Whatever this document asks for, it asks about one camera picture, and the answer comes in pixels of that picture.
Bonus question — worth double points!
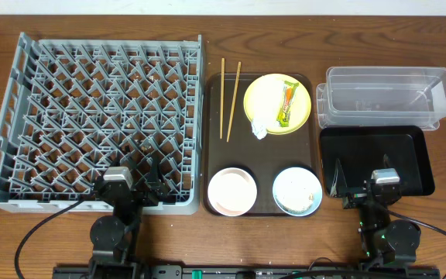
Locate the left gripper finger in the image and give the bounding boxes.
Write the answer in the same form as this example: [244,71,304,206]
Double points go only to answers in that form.
[147,154,169,190]
[119,145,136,171]

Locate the light blue bowl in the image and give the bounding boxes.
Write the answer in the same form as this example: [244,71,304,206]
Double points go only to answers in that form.
[273,167,323,217]

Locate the rice and nut scraps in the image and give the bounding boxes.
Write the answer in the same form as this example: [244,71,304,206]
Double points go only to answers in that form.
[273,181,314,215]

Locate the pink white bowl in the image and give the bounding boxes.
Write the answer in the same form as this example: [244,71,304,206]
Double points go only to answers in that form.
[208,167,257,217]

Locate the green orange snack wrapper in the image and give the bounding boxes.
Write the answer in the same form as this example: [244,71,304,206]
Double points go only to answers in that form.
[276,81,299,127]

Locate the white paper napkin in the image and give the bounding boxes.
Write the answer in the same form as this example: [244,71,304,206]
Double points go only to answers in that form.
[251,77,285,140]

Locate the wooden chopstick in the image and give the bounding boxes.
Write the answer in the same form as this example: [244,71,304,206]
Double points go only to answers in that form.
[219,57,225,140]
[226,61,242,143]

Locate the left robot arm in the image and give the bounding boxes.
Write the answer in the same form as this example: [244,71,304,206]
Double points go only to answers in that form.
[83,155,170,279]

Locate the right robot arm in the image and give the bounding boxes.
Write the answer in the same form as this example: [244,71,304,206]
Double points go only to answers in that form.
[330,160,421,271]

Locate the black rectangular waste tray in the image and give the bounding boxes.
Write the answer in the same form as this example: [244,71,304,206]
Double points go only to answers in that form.
[319,126,435,196]

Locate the clear plastic waste bin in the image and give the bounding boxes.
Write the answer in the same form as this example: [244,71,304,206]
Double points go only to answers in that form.
[316,66,446,131]

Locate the grey plastic dish rack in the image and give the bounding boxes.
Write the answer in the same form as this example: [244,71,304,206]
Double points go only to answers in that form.
[0,35,205,215]

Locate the dark brown serving tray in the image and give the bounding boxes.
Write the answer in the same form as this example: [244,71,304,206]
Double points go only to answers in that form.
[201,74,321,217]

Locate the yellow round plate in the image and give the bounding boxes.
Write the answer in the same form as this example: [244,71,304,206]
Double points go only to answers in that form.
[243,74,312,135]

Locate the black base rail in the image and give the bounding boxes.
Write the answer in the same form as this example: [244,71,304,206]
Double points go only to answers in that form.
[52,265,440,279]

